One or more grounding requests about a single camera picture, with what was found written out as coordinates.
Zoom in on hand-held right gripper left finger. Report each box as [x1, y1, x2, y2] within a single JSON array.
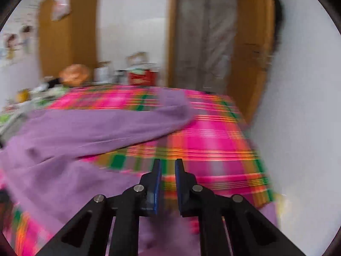
[[37, 159, 162, 256]]

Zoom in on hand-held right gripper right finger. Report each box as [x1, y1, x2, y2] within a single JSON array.
[[175, 158, 307, 256]]

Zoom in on purple fleece pants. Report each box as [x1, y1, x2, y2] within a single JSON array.
[[0, 88, 279, 256]]

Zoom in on pink green plaid blanket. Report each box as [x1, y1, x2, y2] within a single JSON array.
[[0, 84, 275, 256]]

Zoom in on red box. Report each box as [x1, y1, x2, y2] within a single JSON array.
[[128, 69, 157, 86]]

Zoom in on white cardboard box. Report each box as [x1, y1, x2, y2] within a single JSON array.
[[94, 61, 114, 83]]

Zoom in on brown cardboard box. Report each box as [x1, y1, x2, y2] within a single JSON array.
[[126, 52, 150, 64]]

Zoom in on bag of oranges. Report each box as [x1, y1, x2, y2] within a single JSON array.
[[59, 64, 91, 87]]

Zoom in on plastic doorway curtain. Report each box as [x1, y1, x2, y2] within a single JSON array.
[[168, 0, 237, 94]]

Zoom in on wooden door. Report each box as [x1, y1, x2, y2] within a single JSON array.
[[226, 0, 275, 123]]

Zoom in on yellow bag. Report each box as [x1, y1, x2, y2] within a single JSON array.
[[16, 89, 30, 103]]

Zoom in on wooden wardrobe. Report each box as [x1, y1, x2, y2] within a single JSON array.
[[39, 0, 100, 79]]

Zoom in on white plastic bag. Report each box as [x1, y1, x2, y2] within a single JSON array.
[[51, 0, 72, 21]]

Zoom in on cartoon couple wall sticker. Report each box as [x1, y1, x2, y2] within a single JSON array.
[[0, 25, 35, 64]]

